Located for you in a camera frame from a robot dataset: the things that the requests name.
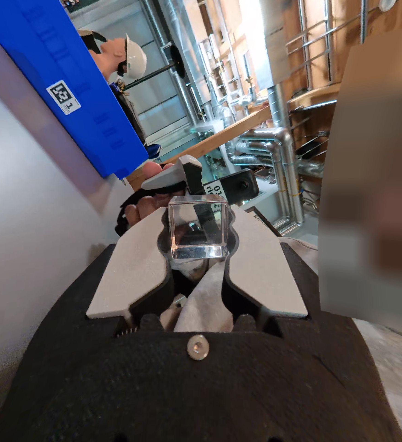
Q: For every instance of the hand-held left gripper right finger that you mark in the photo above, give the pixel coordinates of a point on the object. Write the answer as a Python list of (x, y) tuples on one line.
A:
[(266, 276)]

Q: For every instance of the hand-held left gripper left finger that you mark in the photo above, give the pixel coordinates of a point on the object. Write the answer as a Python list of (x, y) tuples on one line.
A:
[(132, 276)]

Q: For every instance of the clear acrylic cube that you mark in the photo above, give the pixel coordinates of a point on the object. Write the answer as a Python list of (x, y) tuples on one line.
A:
[(187, 221)]

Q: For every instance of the person's right hand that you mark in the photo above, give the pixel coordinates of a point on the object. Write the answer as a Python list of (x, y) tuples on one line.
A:
[(145, 207)]

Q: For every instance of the silver pipe bundle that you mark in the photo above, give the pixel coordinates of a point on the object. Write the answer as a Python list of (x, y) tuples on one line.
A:
[(284, 145)]

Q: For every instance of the blue jacket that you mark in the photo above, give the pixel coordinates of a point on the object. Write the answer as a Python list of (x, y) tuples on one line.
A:
[(154, 150)]

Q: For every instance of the black pole with round disc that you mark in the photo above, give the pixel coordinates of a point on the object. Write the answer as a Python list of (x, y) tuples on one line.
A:
[(176, 60)]

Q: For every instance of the person's grey sweatshirt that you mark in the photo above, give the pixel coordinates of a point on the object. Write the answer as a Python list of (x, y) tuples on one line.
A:
[(394, 380)]

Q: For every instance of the mannequin head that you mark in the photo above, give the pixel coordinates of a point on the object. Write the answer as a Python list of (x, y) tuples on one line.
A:
[(111, 51)]

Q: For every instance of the blue plastic bin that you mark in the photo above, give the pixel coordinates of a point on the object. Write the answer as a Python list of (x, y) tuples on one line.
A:
[(49, 69)]

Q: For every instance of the wooden support post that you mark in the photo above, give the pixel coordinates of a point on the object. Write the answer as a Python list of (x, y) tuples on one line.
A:
[(221, 132)]

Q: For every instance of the large silver ventilation duct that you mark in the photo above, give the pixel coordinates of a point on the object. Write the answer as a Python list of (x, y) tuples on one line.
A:
[(173, 20)]

